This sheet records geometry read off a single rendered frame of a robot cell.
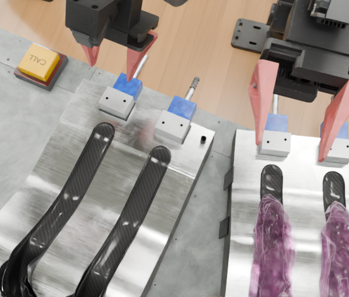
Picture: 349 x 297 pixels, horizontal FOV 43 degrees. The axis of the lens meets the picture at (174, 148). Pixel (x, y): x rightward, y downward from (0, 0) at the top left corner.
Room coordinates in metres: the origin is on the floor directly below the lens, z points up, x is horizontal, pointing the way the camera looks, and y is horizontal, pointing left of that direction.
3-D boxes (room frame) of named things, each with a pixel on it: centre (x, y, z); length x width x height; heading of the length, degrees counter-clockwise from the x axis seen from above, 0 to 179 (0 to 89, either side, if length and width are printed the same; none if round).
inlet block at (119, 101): (0.37, 0.08, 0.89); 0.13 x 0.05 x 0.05; 155
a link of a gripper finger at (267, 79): (0.19, -0.11, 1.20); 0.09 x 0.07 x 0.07; 164
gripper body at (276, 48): (0.25, -0.15, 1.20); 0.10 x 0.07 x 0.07; 74
